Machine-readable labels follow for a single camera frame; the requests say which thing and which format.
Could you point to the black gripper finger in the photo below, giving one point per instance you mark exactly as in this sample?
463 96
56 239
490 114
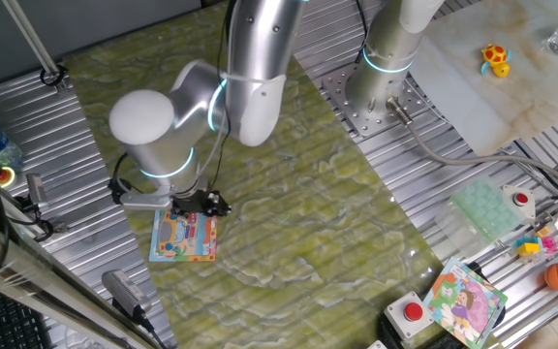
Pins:
223 203
196 212

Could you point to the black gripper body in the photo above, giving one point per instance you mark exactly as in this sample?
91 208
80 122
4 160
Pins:
196 201

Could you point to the bus picture puzzle board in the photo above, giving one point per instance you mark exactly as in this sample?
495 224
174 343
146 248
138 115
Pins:
184 242

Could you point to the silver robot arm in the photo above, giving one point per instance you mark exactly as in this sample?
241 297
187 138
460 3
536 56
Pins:
153 136

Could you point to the green marble pattern mat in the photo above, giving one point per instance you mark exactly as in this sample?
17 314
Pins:
284 194

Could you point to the grey box with red button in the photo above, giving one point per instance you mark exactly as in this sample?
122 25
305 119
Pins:
407 312

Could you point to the black keyboard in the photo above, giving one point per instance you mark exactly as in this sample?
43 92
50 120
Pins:
3 320

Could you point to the white metal pole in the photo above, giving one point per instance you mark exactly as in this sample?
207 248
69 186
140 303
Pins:
32 43

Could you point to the translucent green ice tray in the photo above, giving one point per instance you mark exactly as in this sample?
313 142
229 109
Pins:
482 208

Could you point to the white marble slab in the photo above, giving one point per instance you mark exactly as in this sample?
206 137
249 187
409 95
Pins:
477 97

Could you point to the small white red button box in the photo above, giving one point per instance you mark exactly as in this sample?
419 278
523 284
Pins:
520 199

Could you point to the yellow turtle toy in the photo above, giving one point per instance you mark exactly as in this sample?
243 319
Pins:
494 54

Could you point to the colourful building block toy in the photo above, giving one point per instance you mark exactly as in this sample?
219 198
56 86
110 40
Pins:
530 248

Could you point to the small orange block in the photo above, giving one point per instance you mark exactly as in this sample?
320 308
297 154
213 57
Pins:
542 231

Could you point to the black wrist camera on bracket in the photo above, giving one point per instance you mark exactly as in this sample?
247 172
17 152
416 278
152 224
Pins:
141 199

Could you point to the grey camera box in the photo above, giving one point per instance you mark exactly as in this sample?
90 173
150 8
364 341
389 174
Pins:
124 288

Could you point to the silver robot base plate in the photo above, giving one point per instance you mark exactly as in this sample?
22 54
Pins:
339 94

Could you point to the aluminium frame beam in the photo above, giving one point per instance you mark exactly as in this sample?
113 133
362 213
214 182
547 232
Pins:
41 286

